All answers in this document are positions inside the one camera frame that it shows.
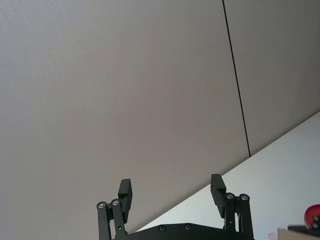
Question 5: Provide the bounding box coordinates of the shallow brown cardboard tray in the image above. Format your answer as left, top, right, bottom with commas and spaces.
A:
277, 227, 320, 240

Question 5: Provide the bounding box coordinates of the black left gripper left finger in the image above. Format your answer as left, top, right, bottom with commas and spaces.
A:
96, 178, 134, 240

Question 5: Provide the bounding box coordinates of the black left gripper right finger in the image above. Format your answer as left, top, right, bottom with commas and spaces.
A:
210, 173, 255, 240

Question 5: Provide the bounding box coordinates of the black corded tool red switch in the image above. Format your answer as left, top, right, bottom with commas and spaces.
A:
287, 203, 320, 235

